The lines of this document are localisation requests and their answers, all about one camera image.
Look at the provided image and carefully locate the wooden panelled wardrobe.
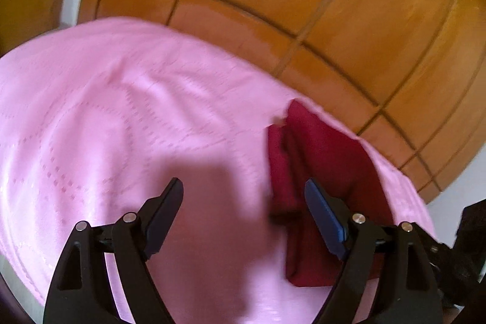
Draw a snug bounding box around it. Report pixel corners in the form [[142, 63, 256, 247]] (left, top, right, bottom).
[[78, 0, 485, 201]]

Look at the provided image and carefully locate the pink quilted bedspread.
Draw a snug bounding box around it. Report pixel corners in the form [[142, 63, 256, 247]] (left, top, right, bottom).
[[0, 15, 437, 324]]

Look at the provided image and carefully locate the dark red garment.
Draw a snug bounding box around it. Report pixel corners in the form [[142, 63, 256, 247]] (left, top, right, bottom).
[[268, 100, 394, 287]]

